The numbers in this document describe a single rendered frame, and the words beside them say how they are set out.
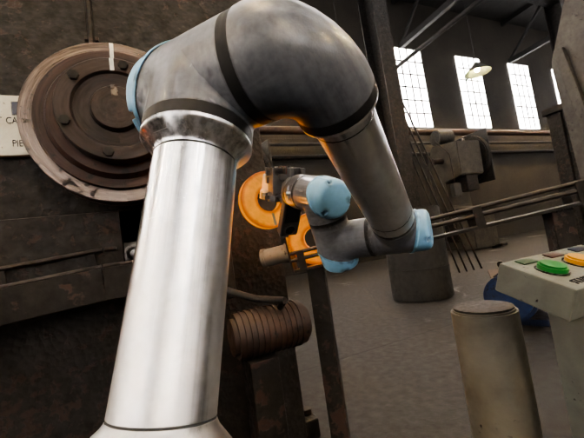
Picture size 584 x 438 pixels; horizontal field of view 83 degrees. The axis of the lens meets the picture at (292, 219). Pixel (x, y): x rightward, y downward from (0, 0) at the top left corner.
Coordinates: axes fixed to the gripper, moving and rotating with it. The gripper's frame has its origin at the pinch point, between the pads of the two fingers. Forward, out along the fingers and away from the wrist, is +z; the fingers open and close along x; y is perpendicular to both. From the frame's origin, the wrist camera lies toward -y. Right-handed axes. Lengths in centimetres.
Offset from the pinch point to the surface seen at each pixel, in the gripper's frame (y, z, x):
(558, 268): -7, -59, -25
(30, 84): 28, 27, 56
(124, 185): 1.9, 17.5, 35.3
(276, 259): -20.5, 4.1, -4.5
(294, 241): -15.1, 2.9, -9.6
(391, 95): 102, 310, -306
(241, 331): -34.5, -8.1, 10.4
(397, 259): -85, 153, -189
